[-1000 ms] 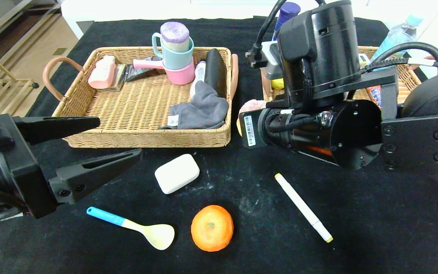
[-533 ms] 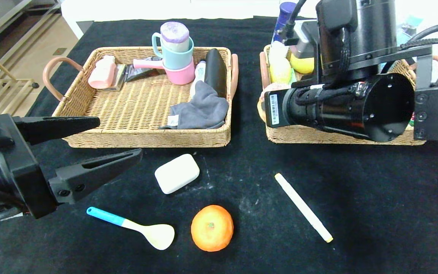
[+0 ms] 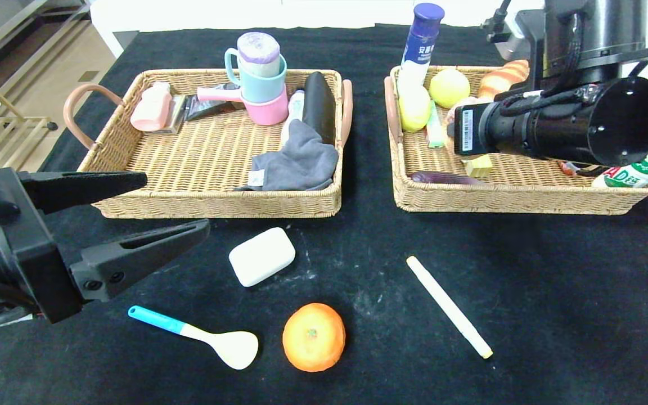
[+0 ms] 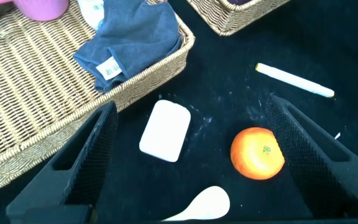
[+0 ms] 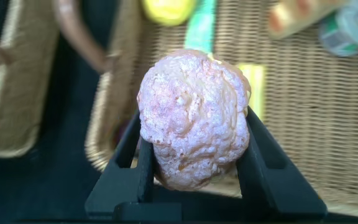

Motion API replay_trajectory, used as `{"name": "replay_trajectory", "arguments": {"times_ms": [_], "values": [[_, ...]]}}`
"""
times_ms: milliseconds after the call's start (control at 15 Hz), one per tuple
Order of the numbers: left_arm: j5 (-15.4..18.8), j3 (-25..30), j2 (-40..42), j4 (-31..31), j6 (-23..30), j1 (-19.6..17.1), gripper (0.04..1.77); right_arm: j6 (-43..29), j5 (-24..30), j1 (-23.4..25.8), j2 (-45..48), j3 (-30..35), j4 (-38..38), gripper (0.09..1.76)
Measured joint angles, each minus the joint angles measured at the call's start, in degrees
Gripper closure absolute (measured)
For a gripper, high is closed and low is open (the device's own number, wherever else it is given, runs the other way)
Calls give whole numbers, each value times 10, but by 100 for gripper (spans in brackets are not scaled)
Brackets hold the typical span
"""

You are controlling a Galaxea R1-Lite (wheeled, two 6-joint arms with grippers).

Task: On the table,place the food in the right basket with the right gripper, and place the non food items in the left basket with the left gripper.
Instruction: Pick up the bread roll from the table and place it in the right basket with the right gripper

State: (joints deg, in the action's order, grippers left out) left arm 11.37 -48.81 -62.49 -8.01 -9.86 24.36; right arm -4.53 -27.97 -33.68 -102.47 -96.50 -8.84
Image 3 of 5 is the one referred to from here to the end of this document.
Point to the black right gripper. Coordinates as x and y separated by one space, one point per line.
467 130

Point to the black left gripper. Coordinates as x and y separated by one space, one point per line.
36 244

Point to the round brown bun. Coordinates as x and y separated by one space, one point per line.
462 107

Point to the yellow butter block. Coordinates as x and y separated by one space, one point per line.
478 167

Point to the orange mandarin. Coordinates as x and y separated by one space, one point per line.
313 337

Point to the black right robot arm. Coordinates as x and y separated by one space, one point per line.
594 121

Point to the woven wicker basket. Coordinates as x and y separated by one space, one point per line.
200 152
470 197

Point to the green gum pack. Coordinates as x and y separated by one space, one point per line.
435 132

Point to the round yellow fruit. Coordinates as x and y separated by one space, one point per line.
449 87

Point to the purple eggplant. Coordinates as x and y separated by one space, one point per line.
448 178

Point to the oval yellow lemon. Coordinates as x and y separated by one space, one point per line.
414 108

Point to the striped croissant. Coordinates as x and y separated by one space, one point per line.
504 79

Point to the white bottle with blue cap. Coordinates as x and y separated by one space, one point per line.
421 50

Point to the red sausage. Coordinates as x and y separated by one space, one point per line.
568 167

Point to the pink plastic bottle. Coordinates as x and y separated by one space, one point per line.
152 109

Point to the silver foil packet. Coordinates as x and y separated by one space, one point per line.
172 115

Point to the black oblong case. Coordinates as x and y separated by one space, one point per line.
318 104

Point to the black plastic pouch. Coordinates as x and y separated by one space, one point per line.
203 108

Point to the white soap bar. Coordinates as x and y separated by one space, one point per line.
261 257

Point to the white green milk bottle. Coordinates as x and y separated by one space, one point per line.
628 175

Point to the white tube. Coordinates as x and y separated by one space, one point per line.
296 107

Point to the grey cloth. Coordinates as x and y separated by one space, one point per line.
296 163

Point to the white marker pen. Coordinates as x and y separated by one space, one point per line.
448 306

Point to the teal mug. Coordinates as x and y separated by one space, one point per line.
259 87

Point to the purple trash bag roll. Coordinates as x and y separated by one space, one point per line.
257 50

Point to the white table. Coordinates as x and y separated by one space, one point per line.
189 14

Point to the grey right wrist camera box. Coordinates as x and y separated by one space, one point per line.
521 36

